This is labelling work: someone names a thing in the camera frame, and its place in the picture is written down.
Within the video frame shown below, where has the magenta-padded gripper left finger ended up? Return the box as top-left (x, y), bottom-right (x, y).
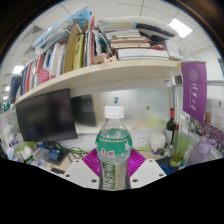
top-left (63, 148), bottom-right (103, 190)

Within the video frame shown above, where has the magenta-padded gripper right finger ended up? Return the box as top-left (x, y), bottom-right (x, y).
top-left (126, 148), bottom-right (167, 190)

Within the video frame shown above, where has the clear green-label drink bottle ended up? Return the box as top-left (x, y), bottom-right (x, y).
top-left (94, 105), bottom-right (134, 192)

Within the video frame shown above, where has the purple translucent water jug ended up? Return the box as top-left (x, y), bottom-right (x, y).
top-left (184, 134), bottom-right (216, 168)

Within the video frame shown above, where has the small blue box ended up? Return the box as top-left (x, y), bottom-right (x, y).
top-left (48, 149), bottom-right (63, 162)

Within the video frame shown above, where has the white round pot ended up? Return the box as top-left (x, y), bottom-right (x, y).
top-left (149, 132), bottom-right (167, 153)

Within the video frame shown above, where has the green drinking glass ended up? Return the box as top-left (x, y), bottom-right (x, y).
top-left (169, 131), bottom-right (191, 168)

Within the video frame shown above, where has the clear plastic container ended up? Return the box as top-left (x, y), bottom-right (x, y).
top-left (32, 147), bottom-right (51, 163)

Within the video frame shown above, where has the dark wine bottle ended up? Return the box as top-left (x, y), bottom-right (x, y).
top-left (165, 107), bottom-right (178, 146)

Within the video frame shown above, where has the black computer monitor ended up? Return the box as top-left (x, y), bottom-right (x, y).
top-left (14, 88), bottom-right (79, 143)

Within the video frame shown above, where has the group photo poster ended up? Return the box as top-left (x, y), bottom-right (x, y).
top-left (191, 98), bottom-right (224, 156)

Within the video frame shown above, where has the purple hanging pennant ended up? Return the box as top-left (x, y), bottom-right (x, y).
top-left (180, 60), bottom-right (208, 124)

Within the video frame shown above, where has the black cable bundle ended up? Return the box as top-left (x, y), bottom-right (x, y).
top-left (54, 141), bottom-right (89, 159)

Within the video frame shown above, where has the white wall socket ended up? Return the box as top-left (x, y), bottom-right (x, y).
top-left (134, 133), bottom-right (150, 148)

